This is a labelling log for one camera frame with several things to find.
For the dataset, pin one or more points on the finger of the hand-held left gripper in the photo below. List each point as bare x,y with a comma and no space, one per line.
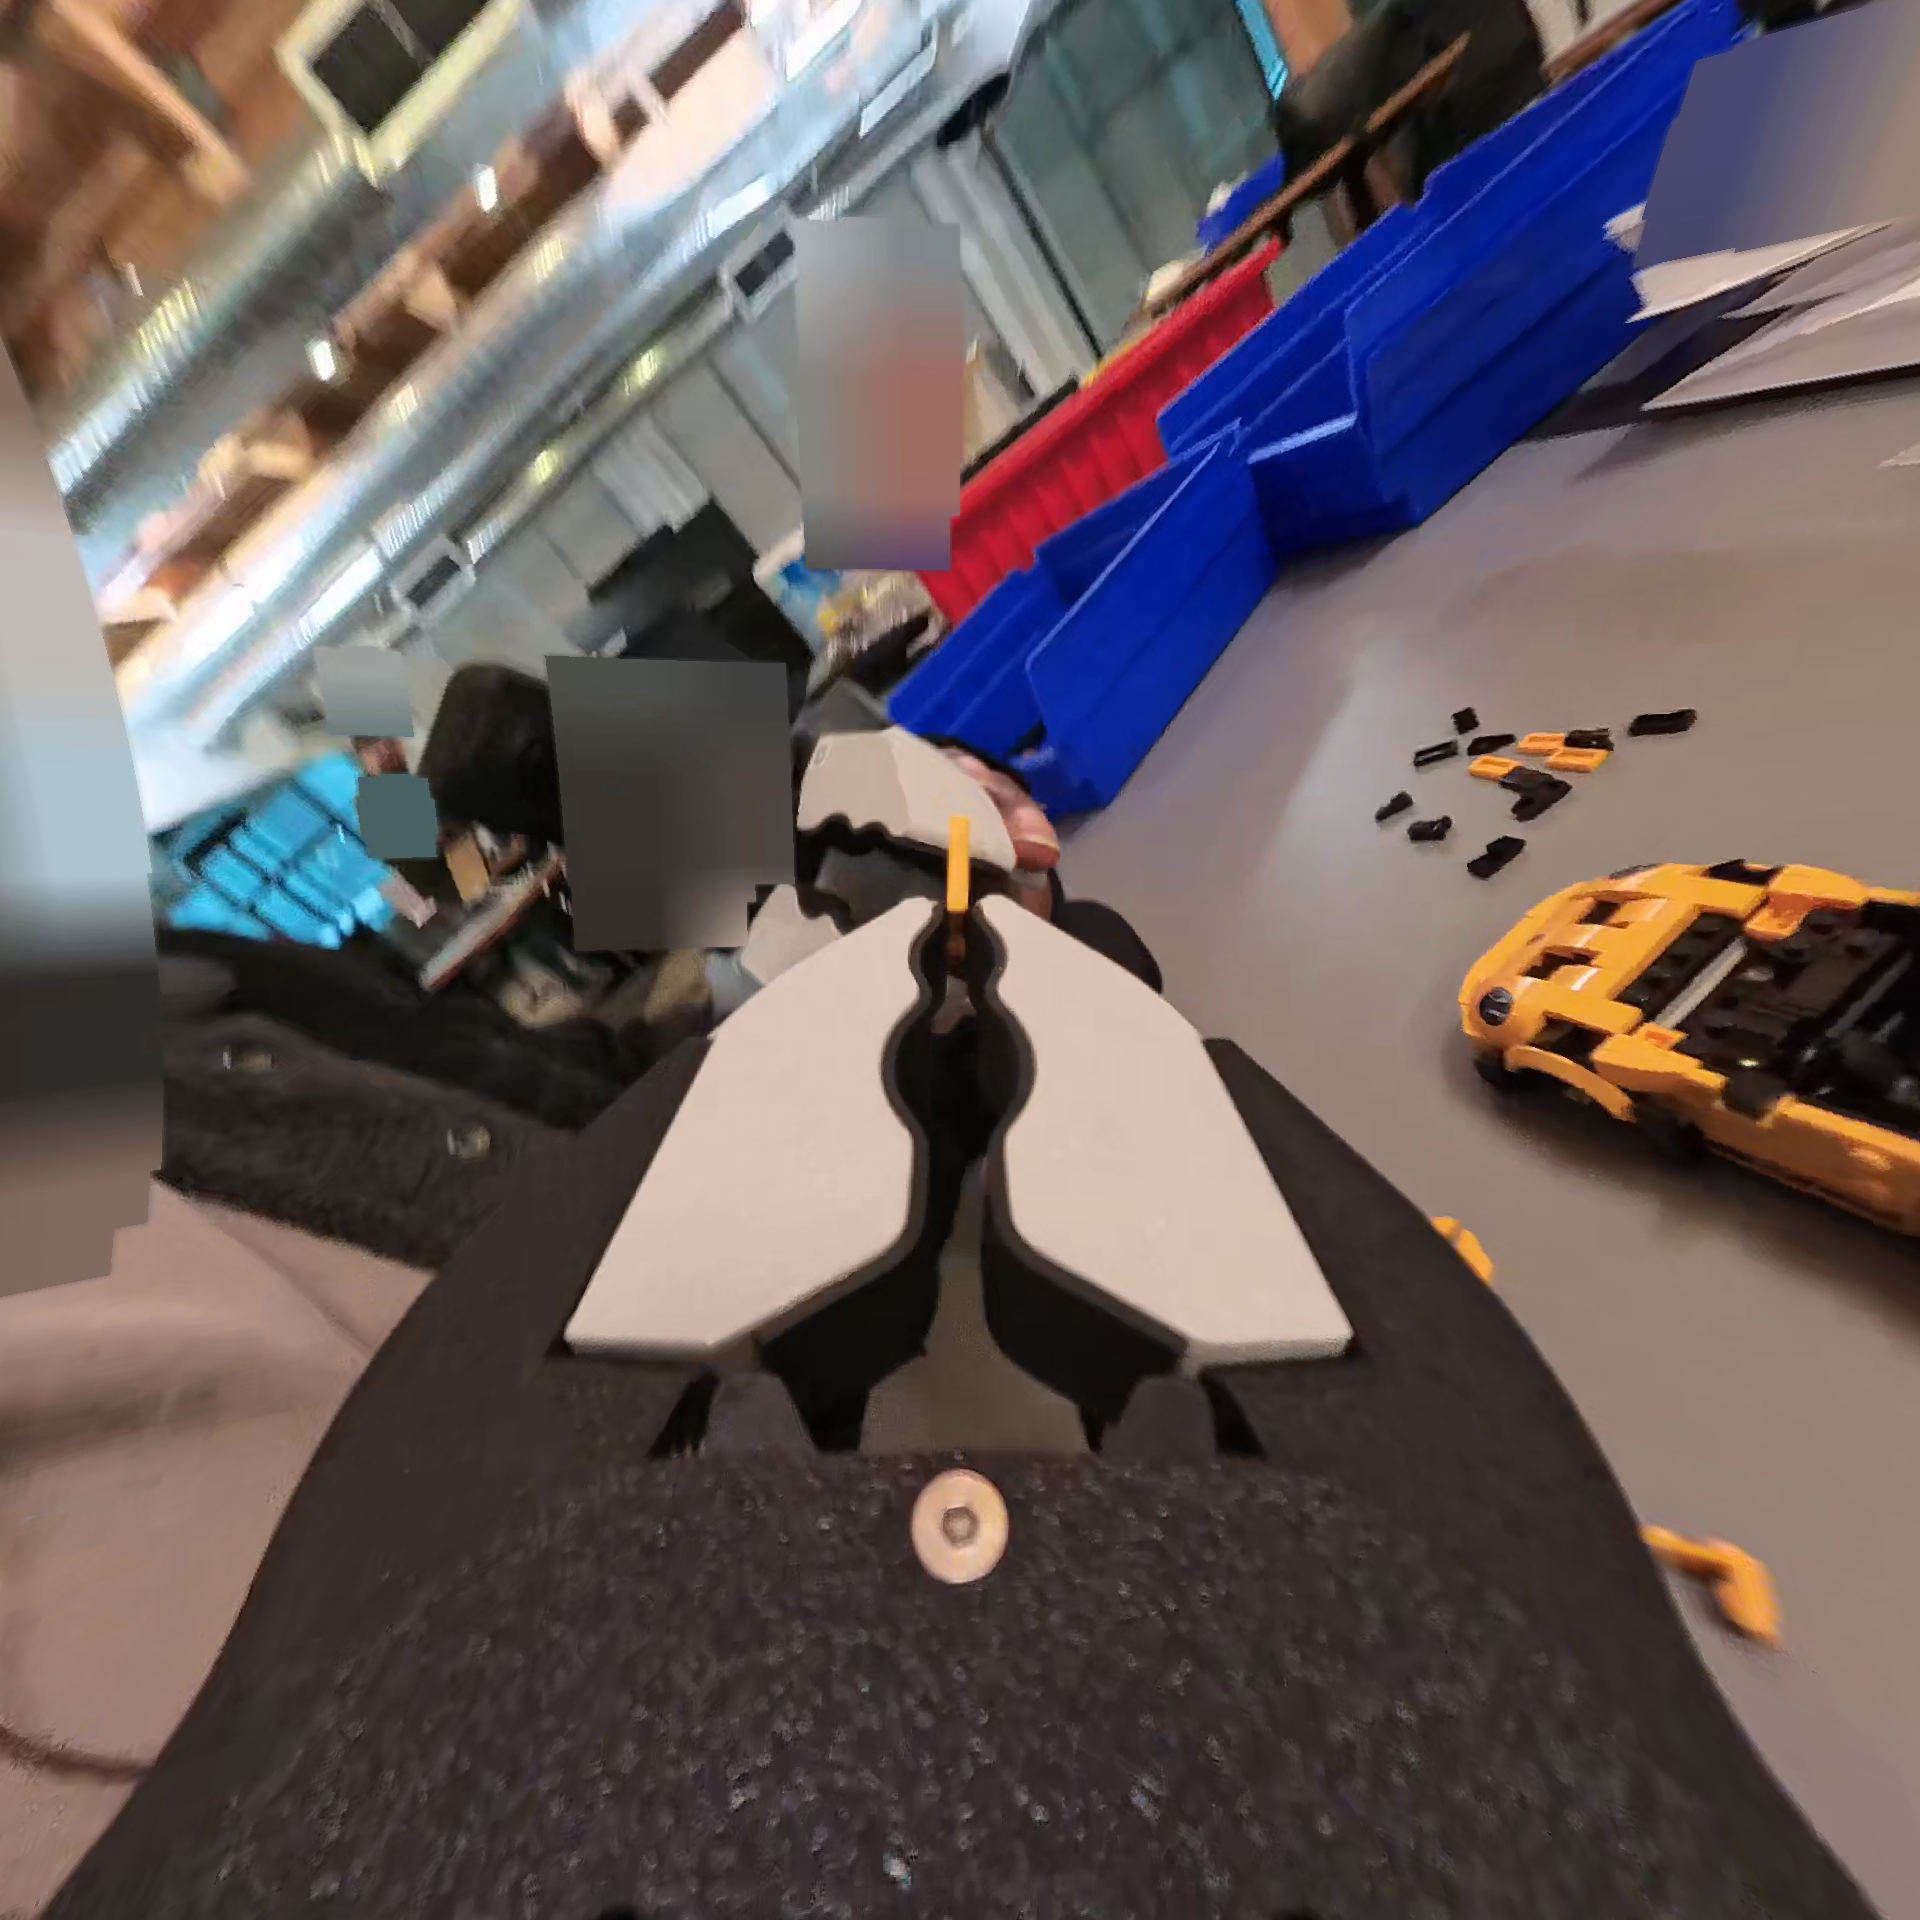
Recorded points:
886,787
783,931

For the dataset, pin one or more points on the orange lego plate piece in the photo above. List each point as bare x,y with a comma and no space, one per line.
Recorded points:
1739,1588

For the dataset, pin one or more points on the background wooden desk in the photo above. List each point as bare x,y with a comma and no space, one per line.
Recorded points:
1350,135

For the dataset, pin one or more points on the orange lego bracket piece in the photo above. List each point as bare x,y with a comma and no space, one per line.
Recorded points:
1470,1244

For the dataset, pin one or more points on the orange lego tile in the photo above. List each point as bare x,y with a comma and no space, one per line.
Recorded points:
961,868

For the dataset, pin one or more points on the black fleece jacket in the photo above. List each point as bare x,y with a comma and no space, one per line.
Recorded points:
376,1109

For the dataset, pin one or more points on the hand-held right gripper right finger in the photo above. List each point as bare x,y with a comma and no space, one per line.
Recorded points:
1171,1171

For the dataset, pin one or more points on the person's left hand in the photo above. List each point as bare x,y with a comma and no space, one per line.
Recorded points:
1027,839

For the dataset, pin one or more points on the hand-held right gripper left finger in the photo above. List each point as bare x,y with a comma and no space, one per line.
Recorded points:
764,1171

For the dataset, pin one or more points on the red plastic bin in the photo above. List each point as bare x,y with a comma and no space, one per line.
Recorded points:
1096,450

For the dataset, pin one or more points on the orange lego car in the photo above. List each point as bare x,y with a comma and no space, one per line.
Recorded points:
1575,960

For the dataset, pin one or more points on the stack of white paper bags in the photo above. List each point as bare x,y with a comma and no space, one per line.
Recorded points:
1800,329

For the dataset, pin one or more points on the pile of small lego parts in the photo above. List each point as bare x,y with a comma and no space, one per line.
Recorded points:
1560,745

